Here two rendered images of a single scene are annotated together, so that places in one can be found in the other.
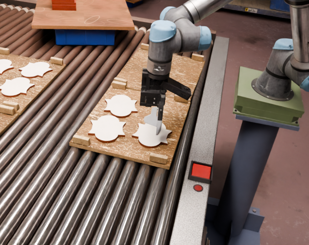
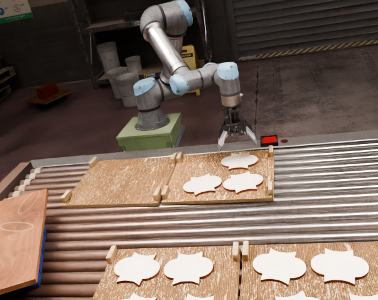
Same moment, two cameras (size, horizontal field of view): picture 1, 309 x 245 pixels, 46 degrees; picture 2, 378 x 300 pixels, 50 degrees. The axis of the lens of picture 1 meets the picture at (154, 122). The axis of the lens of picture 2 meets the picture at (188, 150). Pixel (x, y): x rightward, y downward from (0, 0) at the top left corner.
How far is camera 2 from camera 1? 1.81 m
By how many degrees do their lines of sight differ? 71
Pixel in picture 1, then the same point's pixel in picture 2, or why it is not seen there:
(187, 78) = (135, 163)
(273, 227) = not seen: hidden behind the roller
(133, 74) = (132, 194)
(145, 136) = (246, 161)
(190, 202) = (300, 141)
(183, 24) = (207, 68)
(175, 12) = (188, 72)
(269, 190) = not seen: hidden behind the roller
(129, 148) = (263, 168)
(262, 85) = (156, 122)
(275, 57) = (151, 95)
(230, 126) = not seen: hidden behind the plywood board
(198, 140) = (230, 148)
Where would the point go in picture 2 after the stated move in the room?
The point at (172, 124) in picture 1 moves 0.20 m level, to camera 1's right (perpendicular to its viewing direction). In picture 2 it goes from (218, 157) to (216, 137)
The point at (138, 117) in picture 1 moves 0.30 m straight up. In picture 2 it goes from (216, 173) to (205, 103)
